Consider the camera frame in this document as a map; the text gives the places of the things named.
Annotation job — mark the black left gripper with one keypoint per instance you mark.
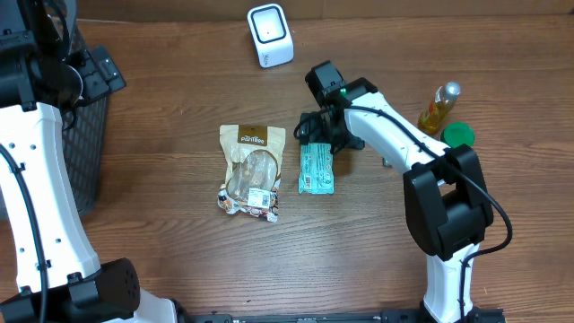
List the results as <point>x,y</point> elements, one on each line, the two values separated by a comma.
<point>100,85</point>

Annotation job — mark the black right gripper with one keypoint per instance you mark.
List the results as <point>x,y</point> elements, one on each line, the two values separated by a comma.
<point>322,135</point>

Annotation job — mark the teal white snack packet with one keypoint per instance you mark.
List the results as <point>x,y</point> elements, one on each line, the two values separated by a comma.
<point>316,169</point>

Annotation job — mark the teal tissue pack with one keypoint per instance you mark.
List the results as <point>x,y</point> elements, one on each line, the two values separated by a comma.
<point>386,163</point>

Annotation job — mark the brown snack packet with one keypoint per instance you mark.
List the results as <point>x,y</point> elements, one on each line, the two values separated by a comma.
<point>254,156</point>

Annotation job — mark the silver round ball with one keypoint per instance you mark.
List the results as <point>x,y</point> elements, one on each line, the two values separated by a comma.
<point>430,120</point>

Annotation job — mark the green lid white jar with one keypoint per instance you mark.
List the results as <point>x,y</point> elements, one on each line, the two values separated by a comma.
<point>456,134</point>

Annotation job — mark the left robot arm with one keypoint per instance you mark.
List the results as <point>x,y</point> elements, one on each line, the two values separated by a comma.
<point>59,274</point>

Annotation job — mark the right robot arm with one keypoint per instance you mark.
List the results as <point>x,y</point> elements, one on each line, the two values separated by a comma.
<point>446,204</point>

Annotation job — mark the white barcode scanner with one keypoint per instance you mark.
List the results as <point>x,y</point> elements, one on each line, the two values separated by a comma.
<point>271,35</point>

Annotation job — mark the grey plastic mesh basket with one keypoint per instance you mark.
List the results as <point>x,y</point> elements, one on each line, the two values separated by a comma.
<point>82,147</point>

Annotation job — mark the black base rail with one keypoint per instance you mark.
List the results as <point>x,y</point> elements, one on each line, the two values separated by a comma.
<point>305,318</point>

